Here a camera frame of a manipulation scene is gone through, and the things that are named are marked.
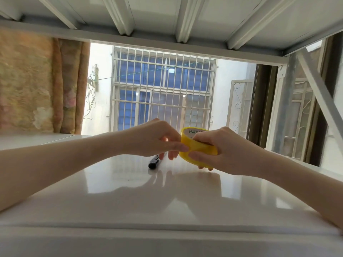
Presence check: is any white metal bed frame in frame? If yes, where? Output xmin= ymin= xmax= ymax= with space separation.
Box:
xmin=0 ymin=0 xmax=343 ymax=169

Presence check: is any dark open window frame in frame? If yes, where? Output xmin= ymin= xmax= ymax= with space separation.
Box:
xmin=247 ymin=32 xmax=343 ymax=167

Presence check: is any yellow tape roll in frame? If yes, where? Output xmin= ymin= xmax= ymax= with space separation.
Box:
xmin=179 ymin=127 xmax=218 ymax=169

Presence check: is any person's left hand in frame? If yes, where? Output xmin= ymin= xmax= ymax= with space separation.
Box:
xmin=121 ymin=118 xmax=189 ymax=160

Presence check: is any person's right forearm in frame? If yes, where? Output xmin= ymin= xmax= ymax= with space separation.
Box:
xmin=257 ymin=147 xmax=343 ymax=230

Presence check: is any white tangled wire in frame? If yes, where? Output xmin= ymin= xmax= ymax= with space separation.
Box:
xmin=83 ymin=64 xmax=100 ymax=121

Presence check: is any person's left forearm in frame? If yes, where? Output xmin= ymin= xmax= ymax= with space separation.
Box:
xmin=0 ymin=130 xmax=126 ymax=212

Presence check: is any floral beige curtain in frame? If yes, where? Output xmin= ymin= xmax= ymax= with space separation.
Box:
xmin=0 ymin=28 xmax=91 ymax=135

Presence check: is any barred window grille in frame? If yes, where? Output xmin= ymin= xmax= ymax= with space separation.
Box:
xmin=110 ymin=46 xmax=217 ymax=131

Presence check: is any person's right hand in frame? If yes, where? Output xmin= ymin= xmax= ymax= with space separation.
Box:
xmin=191 ymin=127 xmax=266 ymax=176

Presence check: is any white ornate window shutter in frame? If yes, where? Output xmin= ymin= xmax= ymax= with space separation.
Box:
xmin=227 ymin=79 xmax=255 ymax=139

